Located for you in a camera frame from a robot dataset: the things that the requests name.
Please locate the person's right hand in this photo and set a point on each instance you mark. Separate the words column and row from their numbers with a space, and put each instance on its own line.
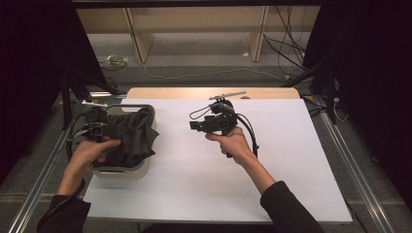
column 236, row 145

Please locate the dark grey garment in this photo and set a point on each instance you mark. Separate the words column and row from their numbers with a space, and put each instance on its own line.
column 129, row 139

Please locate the black metal stand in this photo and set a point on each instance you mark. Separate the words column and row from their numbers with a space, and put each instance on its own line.
column 66, row 103
column 330, row 97

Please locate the light wooden table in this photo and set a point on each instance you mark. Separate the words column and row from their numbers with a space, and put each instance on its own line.
column 168, row 93

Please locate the aluminium floor rail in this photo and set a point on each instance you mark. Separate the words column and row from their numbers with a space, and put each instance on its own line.
column 35, row 197
column 356, row 174

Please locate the beige wooden desk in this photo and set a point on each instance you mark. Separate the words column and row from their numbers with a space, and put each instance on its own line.
column 194, row 19

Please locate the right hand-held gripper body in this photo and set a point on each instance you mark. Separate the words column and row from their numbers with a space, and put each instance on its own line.
column 223, row 121

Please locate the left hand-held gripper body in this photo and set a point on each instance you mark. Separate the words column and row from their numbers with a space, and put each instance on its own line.
column 95, row 129

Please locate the beige basket with grey rim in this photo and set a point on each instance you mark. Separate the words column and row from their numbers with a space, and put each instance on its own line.
column 123, row 173

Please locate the person's left hand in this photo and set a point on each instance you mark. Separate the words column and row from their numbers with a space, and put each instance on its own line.
column 85, row 155

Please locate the black curtain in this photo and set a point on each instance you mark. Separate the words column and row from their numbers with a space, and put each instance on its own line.
column 29, row 64
column 372, row 81

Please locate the short silver rail piece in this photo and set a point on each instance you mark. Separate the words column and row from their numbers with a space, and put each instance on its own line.
column 111, row 94

